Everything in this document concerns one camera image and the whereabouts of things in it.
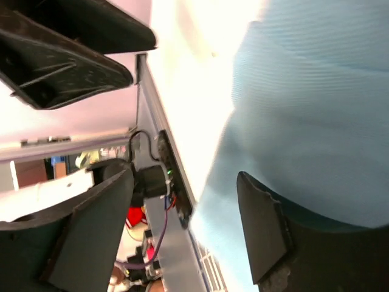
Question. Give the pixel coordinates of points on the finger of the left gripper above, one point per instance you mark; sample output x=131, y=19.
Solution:
x=98, y=25

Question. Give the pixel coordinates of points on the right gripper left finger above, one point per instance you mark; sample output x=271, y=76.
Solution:
x=64, y=235

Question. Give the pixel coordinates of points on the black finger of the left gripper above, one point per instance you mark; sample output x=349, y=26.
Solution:
x=46, y=59

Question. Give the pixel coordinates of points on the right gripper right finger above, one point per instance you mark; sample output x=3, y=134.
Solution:
x=291, y=248

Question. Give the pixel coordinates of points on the light blue trousers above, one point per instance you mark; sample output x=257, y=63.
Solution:
x=310, y=121

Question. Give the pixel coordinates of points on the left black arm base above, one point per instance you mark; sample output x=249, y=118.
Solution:
x=161, y=177

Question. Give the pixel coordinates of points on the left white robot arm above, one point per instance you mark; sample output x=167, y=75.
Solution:
x=28, y=135

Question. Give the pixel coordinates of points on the aluminium mounting rail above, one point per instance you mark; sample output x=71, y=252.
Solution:
x=183, y=263

